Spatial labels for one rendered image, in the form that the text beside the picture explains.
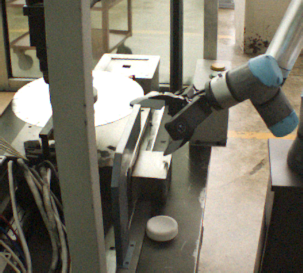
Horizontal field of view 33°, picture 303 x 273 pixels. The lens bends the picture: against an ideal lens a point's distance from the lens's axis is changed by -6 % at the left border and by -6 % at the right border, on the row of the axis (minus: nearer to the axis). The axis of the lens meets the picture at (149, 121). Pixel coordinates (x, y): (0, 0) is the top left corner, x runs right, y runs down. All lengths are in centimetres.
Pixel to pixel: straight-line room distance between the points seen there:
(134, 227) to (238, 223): 128
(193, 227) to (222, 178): 153
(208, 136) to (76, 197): 90
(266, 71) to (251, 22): 323
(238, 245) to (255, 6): 246
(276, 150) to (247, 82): 42
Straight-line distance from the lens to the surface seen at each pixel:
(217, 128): 145
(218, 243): 228
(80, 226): 63
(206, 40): 166
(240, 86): 112
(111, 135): 132
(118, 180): 95
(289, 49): 124
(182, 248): 112
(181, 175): 135
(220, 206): 250
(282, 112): 116
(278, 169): 140
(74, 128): 56
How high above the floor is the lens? 149
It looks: 28 degrees down
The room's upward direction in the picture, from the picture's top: straight up
